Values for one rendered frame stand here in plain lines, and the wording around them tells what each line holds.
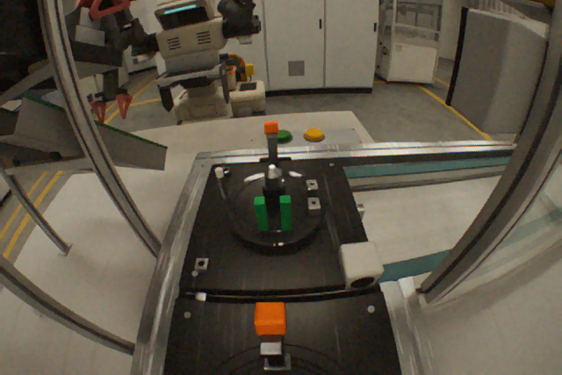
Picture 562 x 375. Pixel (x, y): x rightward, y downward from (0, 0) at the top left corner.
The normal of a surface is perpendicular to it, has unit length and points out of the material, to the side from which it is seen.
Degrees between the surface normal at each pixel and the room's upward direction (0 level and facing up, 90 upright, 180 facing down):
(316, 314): 0
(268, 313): 22
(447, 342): 0
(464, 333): 0
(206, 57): 90
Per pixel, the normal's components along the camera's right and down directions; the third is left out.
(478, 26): -1.00, 0.05
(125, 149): 0.99, 0.05
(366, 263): -0.04, -0.79
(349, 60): 0.07, 0.60
